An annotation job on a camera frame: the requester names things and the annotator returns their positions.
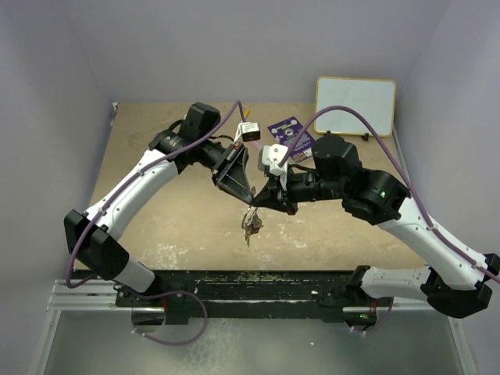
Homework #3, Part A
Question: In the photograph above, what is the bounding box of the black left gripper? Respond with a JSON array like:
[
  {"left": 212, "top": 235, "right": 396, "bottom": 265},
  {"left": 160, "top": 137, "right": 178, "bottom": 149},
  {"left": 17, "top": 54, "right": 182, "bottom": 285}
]
[{"left": 198, "top": 137, "right": 253, "bottom": 203}]

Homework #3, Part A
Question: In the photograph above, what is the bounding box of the yellow framed whiteboard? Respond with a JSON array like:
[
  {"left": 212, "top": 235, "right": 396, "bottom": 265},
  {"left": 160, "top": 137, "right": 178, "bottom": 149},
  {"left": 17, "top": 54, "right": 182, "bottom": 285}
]
[{"left": 314, "top": 77, "right": 397, "bottom": 137}]

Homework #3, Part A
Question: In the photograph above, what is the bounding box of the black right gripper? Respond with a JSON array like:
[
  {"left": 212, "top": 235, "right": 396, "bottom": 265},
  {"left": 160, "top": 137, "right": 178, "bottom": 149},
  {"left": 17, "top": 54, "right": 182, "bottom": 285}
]
[{"left": 252, "top": 165, "right": 345, "bottom": 216}]

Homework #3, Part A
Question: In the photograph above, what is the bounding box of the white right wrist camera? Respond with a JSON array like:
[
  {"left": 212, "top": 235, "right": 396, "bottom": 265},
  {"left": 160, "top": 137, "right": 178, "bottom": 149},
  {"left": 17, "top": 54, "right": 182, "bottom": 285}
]
[{"left": 258, "top": 144, "right": 288, "bottom": 191}]

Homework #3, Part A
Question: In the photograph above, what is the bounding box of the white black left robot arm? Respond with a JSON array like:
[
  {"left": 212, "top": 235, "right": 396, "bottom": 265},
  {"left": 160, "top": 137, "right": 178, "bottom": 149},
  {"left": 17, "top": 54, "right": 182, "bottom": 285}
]
[{"left": 63, "top": 102, "right": 248, "bottom": 306}]

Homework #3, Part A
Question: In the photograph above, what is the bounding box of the red key tag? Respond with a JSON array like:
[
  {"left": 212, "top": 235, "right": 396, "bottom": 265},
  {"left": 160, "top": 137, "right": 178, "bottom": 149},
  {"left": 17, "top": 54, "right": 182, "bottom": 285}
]
[{"left": 243, "top": 213, "right": 263, "bottom": 246}]

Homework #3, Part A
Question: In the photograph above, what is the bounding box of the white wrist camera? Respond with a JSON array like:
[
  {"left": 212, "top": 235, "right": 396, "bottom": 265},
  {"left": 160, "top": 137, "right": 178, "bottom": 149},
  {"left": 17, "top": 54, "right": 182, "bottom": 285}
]
[
  {"left": 258, "top": 144, "right": 288, "bottom": 191},
  {"left": 234, "top": 122, "right": 261, "bottom": 143}
]

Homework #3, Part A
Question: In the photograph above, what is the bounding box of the large metal keyring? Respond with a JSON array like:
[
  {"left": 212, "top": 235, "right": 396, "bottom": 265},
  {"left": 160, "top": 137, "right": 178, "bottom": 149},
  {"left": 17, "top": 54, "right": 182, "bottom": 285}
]
[{"left": 241, "top": 205, "right": 258, "bottom": 230}]

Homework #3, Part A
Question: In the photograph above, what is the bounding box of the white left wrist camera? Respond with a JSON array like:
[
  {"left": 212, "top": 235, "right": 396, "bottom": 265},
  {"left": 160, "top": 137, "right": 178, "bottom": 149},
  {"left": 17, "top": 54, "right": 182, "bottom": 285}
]
[{"left": 234, "top": 122, "right": 261, "bottom": 143}]

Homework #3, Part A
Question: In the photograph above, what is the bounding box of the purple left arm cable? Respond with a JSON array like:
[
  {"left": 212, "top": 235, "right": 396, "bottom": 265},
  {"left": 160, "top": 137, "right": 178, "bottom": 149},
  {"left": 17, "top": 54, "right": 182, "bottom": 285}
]
[{"left": 65, "top": 99, "right": 243, "bottom": 347}]

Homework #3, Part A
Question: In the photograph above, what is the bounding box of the purple paperback book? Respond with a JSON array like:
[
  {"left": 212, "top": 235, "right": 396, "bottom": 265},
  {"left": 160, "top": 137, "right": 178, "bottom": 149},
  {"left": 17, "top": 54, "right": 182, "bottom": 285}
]
[{"left": 267, "top": 116, "right": 314, "bottom": 163}]

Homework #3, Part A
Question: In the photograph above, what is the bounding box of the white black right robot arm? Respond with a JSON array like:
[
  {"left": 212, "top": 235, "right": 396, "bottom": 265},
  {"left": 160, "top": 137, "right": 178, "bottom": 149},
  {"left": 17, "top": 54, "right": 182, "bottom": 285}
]
[{"left": 252, "top": 134, "right": 499, "bottom": 319}]

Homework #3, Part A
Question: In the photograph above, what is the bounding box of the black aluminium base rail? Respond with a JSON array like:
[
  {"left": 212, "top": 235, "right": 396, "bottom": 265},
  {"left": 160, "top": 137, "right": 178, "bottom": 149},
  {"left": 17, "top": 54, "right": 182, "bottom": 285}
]
[{"left": 46, "top": 267, "right": 430, "bottom": 325}]

